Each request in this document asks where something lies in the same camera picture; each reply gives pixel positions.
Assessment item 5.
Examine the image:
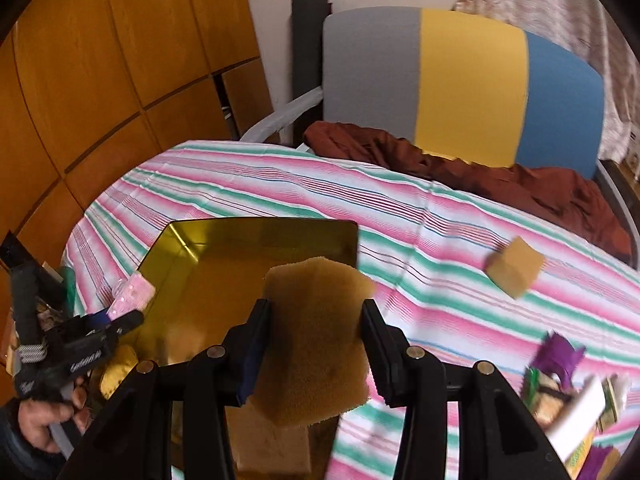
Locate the grey yellow blue chair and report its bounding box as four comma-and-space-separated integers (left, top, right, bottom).
322, 6, 638, 256

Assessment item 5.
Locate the person's left hand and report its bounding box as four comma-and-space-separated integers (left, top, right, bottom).
15, 377, 93, 453

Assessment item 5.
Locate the green tea box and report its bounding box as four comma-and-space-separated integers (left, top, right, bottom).
547, 375, 628, 461

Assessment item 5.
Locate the striped tablecloth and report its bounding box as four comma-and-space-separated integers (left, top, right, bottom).
60, 140, 640, 480

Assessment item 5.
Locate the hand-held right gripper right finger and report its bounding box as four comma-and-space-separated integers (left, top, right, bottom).
361, 299, 573, 480

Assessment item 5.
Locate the large tan sponge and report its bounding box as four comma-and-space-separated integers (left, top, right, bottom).
250, 256, 377, 428

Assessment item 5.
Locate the tan sponge block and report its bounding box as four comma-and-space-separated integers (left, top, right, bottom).
486, 236, 547, 301

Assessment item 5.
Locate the translucent plastic hose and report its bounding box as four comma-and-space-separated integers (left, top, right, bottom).
240, 87, 326, 145

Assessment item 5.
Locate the yellow label cracker packet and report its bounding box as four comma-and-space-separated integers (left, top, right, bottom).
562, 430, 599, 467

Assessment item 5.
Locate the wooden cabinet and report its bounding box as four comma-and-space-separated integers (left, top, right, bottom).
0, 0, 275, 281

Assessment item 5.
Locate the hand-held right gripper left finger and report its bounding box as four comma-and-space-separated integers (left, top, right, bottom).
57, 299, 273, 480

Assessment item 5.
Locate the reddish brown cloth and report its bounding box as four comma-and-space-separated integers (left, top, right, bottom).
303, 121, 633, 263

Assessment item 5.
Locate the pale patterned curtain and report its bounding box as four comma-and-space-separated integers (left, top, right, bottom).
452, 0, 640, 166

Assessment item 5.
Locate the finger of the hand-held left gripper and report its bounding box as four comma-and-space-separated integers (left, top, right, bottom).
82, 310, 146, 342

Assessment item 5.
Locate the pink patterned packet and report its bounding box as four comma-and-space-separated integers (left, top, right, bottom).
107, 271, 157, 320

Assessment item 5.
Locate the gold metal tin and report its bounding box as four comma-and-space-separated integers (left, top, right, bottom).
107, 217, 360, 480

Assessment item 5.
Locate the tan sponge slab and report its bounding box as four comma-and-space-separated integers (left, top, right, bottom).
227, 400, 313, 473

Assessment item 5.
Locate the black rolled mat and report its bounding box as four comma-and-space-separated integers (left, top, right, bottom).
291, 0, 333, 146

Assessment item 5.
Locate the yellow textured sponge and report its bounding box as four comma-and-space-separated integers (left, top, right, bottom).
99, 345, 140, 402

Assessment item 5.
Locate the black label cracker packet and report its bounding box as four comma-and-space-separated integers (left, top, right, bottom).
520, 367, 576, 428

